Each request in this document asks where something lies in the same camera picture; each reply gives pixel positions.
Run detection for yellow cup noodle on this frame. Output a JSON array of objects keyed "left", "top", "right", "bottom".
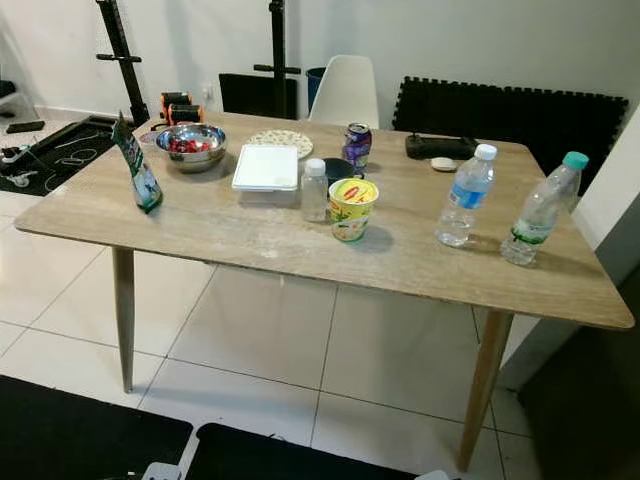
[{"left": 327, "top": 177, "right": 380, "bottom": 243}]

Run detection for small clear bottle white cap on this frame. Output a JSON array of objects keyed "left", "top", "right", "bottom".
[{"left": 301, "top": 157, "right": 329, "bottom": 223}]

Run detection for white square lidded container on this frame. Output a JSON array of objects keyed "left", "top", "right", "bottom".
[{"left": 231, "top": 144, "right": 301, "bottom": 206}]

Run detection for grey device with cable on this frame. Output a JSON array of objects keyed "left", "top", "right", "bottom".
[{"left": 0, "top": 145, "right": 41, "bottom": 186}]

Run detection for purple drink can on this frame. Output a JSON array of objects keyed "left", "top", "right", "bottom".
[{"left": 341, "top": 123, "right": 373, "bottom": 169}]

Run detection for tilted black stand pole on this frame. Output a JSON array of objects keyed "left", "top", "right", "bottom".
[{"left": 95, "top": 0, "right": 149, "bottom": 126}]

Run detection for orange black device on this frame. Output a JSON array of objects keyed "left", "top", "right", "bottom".
[{"left": 159, "top": 91, "right": 209, "bottom": 128}]

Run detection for black floor mat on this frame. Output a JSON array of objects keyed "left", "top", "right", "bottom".
[
  {"left": 185, "top": 422, "right": 421, "bottom": 480},
  {"left": 0, "top": 375, "right": 194, "bottom": 480}
]

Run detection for blue bin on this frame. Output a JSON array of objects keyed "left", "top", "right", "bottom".
[{"left": 305, "top": 67, "right": 328, "bottom": 109}]

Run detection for water bottle green label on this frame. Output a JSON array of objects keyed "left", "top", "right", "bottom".
[{"left": 500, "top": 151, "right": 590, "bottom": 267}]

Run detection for white plastic chair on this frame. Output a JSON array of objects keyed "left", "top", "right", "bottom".
[{"left": 308, "top": 54, "right": 381, "bottom": 129}]

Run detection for water bottle blue label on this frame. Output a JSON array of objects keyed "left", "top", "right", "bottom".
[{"left": 435, "top": 143, "right": 499, "bottom": 248}]

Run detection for dark cup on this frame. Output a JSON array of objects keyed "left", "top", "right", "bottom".
[{"left": 325, "top": 157, "right": 366, "bottom": 186}]

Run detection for white shelf rack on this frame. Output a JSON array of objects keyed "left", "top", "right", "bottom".
[{"left": 0, "top": 80, "right": 36, "bottom": 119}]

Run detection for black foam mats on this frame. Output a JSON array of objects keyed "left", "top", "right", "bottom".
[{"left": 392, "top": 76, "right": 629, "bottom": 196}]

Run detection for thin black mat with cables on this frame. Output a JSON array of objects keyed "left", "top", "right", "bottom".
[{"left": 0, "top": 114, "right": 126, "bottom": 197}]

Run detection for steel bowl with red food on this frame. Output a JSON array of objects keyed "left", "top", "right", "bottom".
[{"left": 155, "top": 123, "right": 228, "bottom": 174}]

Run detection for light wooden dining table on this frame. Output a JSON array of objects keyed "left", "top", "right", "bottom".
[{"left": 15, "top": 110, "right": 635, "bottom": 473}]

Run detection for upright black stand pole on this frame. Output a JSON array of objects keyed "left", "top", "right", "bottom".
[{"left": 253, "top": 0, "right": 303, "bottom": 119}]

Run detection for black case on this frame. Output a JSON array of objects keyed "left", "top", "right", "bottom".
[{"left": 219, "top": 72, "right": 299, "bottom": 119}]

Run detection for black tray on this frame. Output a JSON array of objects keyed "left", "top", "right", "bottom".
[{"left": 405, "top": 133, "right": 481, "bottom": 162}]

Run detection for round woven coaster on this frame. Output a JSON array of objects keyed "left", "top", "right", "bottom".
[{"left": 245, "top": 129, "right": 314, "bottom": 159}]

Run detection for green snack pouch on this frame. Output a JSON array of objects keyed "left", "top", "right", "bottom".
[{"left": 112, "top": 112, "right": 164, "bottom": 214}]

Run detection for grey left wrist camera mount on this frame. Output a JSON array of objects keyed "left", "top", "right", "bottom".
[{"left": 142, "top": 461, "right": 181, "bottom": 480}]

